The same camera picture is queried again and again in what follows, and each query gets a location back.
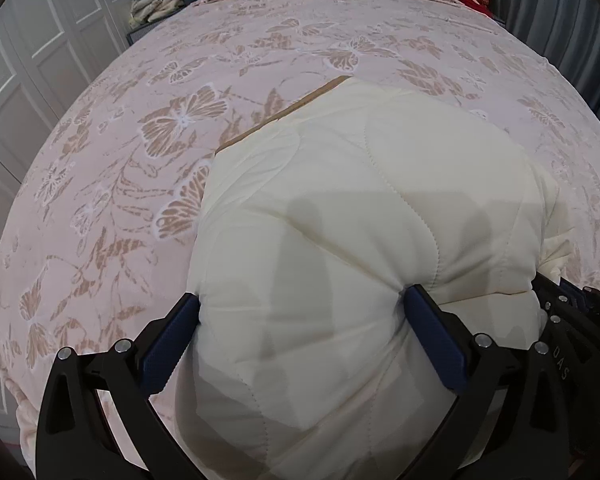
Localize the grey bedside table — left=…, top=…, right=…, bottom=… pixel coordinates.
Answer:
left=126, top=8, right=182, bottom=47

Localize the cream quilted zip jacket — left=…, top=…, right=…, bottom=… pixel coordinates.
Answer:
left=175, top=78, right=572, bottom=479

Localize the pile of beige cloths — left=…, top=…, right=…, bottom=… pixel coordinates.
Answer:
left=129, top=0, right=184, bottom=29

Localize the white panelled wardrobe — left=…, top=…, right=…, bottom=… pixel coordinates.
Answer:
left=0, top=0, right=144, bottom=422

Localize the grey curtain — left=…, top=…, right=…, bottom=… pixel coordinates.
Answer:
left=491, top=0, right=600, bottom=120

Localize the pink butterfly bedspread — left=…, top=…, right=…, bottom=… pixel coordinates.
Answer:
left=0, top=0, right=600, bottom=463

